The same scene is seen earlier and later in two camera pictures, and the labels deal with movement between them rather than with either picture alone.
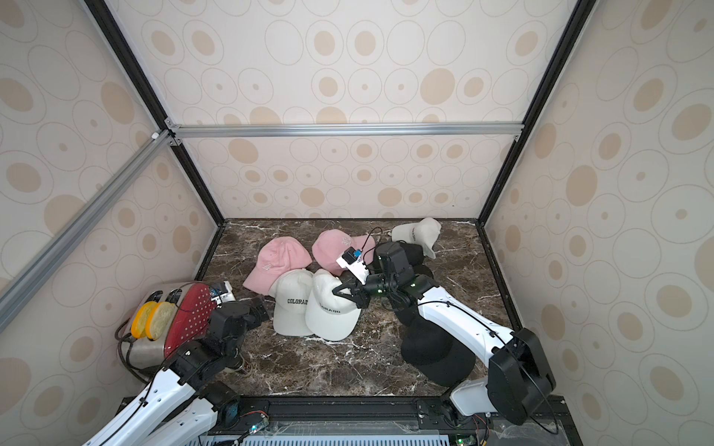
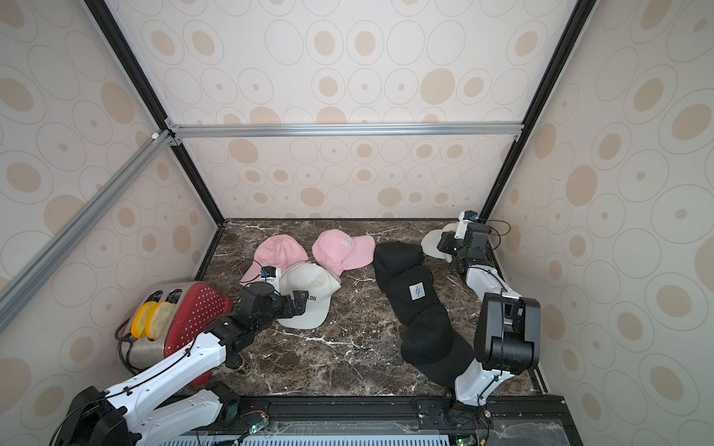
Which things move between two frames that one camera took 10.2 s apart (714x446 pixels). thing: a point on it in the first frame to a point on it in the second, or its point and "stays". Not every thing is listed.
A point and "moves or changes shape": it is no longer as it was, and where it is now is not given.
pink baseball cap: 330,243 stays
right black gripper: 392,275 to 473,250
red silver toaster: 161,321 stays
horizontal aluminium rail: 228,130 stays
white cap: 424,232 moves or changes shape
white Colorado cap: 292,290 moves or changes shape
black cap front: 438,355 stays
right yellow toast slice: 158,318 stays
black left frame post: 110,28 stays
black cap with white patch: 409,313 stays
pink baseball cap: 274,256 stays
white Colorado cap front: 331,316 to 320,282
